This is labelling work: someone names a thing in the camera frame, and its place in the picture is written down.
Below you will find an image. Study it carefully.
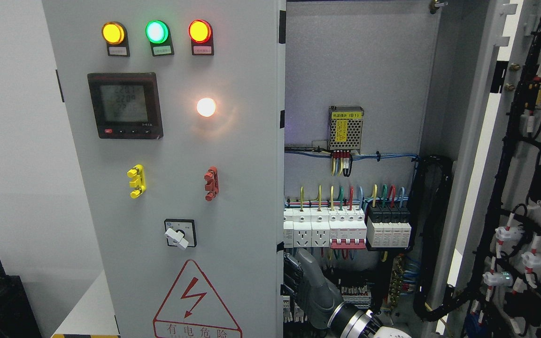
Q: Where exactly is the grey robotic right hand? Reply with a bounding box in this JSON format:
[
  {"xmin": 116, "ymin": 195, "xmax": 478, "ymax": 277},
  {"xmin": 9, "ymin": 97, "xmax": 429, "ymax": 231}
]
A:
[{"xmin": 283, "ymin": 248, "xmax": 343, "ymax": 329}]

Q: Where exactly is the grey cabinet door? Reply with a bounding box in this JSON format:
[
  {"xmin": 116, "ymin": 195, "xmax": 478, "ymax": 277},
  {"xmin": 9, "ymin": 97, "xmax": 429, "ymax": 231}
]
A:
[
  {"xmin": 43, "ymin": 0, "xmax": 286, "ymax": 338},
  {"xmin": 415, "ymin": 0, "xmax": 541, "ymax": 338}
]

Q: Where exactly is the white socket breaker row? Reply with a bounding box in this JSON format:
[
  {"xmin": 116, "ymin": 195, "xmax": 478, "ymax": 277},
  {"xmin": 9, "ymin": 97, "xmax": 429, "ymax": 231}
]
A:
[{"xmin": 283, "ymin": 206, "xmax": 367, "ymax": 250}]

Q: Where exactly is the black white surge protector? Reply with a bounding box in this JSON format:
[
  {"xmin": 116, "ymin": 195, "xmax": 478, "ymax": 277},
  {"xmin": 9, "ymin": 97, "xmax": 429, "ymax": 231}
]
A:
[{"xmin": 365, "ymin": 204, "xmax": 411, "ymax": 250}]

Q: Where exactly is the red electric hazard sticker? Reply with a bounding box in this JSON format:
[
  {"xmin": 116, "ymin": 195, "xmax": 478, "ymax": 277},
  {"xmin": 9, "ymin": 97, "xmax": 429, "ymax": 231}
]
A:
[{"xmin": 153, "ymin": 259, "xmax": 243, "ymax": 338}]

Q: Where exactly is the metal mesh power supply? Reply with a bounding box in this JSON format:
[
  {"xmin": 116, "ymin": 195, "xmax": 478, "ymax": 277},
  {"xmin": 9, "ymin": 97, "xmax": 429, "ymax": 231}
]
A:
[{"xmin": 328, "ymin": 106, "xmax": 364, "ymax": 151}]

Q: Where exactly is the white glowing indicator light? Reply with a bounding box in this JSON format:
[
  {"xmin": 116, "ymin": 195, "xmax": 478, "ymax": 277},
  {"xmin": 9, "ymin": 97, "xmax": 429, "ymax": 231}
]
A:
[{"xmin": 197, "ymin": 98, "xmax": 216, "ymax": 117}]

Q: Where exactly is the black digital power meter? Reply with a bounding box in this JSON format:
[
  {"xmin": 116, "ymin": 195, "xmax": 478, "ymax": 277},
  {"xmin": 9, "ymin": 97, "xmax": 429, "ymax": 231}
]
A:
[{"xmin": 87, "ymin": 72, "xmax": 163, "ymax": 139}]

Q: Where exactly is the red indicator light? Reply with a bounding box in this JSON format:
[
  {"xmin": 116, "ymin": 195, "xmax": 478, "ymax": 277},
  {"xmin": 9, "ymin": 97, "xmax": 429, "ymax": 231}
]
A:
[{"xmin": 188, "ymin": 19, "xmax": 212, "ymax": 44}]

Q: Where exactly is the green indicator light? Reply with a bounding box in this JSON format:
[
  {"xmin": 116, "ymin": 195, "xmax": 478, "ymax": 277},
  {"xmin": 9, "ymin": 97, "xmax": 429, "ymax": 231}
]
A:
[{"xmin": 145, "ymin": 20, "xmax": 169, "ymax": 44}]

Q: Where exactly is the black equipment left corner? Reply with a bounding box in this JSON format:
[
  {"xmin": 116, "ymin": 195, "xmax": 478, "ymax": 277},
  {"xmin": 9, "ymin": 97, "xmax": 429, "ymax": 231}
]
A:
[{"xmin": 0, "ymin": 260, "xmax": 41, "ymax": 338}]

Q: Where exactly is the yellow indicator light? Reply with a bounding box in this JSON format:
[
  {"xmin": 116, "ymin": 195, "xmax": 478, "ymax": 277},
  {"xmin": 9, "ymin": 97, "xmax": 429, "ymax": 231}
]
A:
[{"xmin": 101, "ymin": 22, "xmax": 126, "ymax": 46}]

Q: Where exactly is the white rotary selector switch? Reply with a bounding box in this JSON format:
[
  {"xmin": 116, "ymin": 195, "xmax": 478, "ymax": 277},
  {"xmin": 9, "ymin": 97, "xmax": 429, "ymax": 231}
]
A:
[{"xmin": 163, "ymin": 219, "xmax": 197, "ymax": 250}]

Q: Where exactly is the black cable loom right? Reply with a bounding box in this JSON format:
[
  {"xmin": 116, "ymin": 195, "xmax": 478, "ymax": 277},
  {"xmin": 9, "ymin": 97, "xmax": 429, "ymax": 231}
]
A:
[{"xmin": 411, "ymin": 155, "xmax": 454, "ymax": 322}]

